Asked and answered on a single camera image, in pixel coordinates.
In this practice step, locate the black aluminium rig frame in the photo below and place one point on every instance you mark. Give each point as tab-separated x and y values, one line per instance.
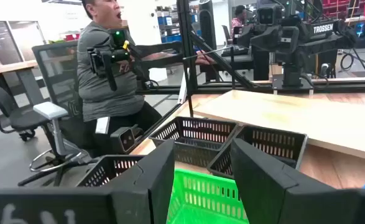
186	31

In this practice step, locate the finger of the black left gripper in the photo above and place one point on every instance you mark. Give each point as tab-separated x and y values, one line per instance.
289	43
246	35

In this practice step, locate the shelving with blue boxes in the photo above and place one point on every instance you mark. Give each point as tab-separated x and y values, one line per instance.
166	20

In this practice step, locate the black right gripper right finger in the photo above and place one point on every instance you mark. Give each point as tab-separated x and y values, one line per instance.
263	193

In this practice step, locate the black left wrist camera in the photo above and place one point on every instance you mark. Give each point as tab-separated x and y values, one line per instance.
266	15

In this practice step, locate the green plastic basket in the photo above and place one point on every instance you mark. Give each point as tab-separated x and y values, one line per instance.
201	214

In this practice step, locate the black tower unit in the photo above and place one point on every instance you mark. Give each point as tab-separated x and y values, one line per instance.
207	28

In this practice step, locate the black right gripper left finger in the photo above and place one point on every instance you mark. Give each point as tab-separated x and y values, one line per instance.
151	193

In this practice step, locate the black office chair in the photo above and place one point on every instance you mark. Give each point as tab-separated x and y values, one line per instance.
23	119

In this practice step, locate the red storage bins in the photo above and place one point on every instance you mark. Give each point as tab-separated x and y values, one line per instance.
334	7

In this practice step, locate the person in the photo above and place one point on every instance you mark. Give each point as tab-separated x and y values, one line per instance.
107	93
239	18

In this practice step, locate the black plastic basket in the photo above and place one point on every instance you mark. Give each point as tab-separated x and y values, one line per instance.
188	152
105	160
275	154

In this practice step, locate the wooden top desk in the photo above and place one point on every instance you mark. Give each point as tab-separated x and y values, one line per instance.
11	67

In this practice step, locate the grey mesh office chair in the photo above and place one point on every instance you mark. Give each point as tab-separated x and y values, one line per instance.
50	110

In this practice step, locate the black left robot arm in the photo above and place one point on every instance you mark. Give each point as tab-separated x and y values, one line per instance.
325	40

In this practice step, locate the black table-level camera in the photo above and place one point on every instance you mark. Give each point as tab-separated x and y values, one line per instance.
123	140

